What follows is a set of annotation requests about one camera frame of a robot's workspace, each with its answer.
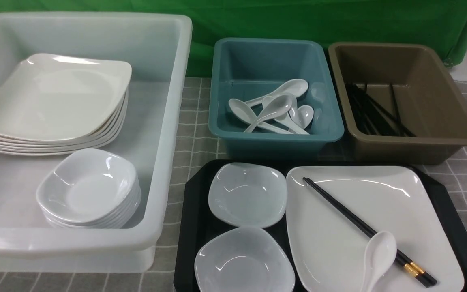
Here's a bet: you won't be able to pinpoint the large white rice plate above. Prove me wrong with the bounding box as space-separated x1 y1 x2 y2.
286 165 465 292

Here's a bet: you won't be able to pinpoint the black chopstick gold band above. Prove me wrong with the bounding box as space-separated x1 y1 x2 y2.
306 177 437 285

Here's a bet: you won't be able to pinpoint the stack of white bowls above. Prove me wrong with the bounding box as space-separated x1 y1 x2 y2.
36 148 141 229

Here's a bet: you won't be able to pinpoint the stack of white plates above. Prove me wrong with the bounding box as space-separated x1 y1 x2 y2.
0 53 132 157

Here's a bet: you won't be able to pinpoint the large white plastic tub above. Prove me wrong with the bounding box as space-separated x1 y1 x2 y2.
0 11 192 273

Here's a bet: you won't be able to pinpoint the black serving tray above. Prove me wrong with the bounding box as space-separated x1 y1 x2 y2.
174 159 467 292

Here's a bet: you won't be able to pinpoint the white bowl lower tray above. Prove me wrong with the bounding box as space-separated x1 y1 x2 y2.
194 227 296 292

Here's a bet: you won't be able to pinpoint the white bowl tray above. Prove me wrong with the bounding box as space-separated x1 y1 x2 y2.
194 227 296 292
208 162 288 228

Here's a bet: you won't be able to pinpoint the white bowl upper tray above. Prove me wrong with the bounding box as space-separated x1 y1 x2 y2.
208 162 288 228

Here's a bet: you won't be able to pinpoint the teal plastic bin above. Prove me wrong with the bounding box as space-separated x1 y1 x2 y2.
209 38 345 160

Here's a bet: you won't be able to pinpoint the white spoon small right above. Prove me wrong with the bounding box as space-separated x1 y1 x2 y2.
298 105 314 129

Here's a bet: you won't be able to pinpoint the white spoon long top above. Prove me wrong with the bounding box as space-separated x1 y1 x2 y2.
244 78 309 107

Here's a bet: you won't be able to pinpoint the black chopsticks in bin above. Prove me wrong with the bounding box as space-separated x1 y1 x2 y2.
345 83 416 137

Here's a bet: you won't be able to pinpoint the brown plastic bin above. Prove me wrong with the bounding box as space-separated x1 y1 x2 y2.
328 42 467 165

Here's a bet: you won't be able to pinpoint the green backdrop cloth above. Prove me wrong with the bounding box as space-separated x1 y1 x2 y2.
0 0 467 77

